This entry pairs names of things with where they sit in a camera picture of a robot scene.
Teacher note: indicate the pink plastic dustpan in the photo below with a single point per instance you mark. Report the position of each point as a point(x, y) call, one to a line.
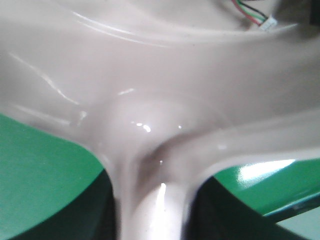
point(165, 93)

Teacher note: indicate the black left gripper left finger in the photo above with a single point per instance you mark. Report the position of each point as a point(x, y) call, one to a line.
point(83, 218)

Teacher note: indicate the green conveyor belt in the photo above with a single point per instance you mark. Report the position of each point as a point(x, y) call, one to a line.
point(41, 174)

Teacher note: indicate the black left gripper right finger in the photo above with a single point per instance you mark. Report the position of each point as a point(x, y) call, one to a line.
point(220, 214)

